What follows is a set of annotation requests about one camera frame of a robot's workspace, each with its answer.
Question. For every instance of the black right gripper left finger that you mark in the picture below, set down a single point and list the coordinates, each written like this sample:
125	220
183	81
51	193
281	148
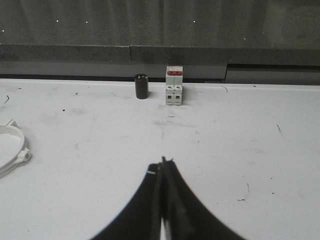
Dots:
140	219

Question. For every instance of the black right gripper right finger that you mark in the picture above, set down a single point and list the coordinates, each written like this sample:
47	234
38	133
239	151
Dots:
185	217

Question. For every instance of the dark brown cylindrical capacitor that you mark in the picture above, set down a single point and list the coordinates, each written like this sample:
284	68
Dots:
141	86

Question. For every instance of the white circuit breaker red switch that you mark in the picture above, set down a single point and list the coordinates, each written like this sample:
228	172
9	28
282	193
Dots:
174	85

